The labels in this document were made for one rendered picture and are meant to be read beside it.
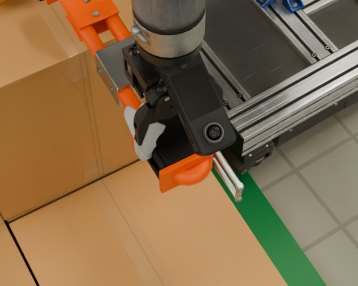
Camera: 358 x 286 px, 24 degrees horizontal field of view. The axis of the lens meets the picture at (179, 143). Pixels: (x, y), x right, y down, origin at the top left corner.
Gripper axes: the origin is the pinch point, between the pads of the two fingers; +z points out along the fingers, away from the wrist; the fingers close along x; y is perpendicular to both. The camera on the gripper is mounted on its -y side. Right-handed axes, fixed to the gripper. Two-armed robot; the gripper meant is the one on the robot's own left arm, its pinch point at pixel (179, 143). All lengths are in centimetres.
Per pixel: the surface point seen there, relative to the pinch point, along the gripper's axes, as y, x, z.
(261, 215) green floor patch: 26, -39, 108
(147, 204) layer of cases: 19, -3, 53
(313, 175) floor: 30, -58, 108
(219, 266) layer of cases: 1, -9, 53
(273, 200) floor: 29, -44, 108
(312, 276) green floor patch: 6, -41, 108
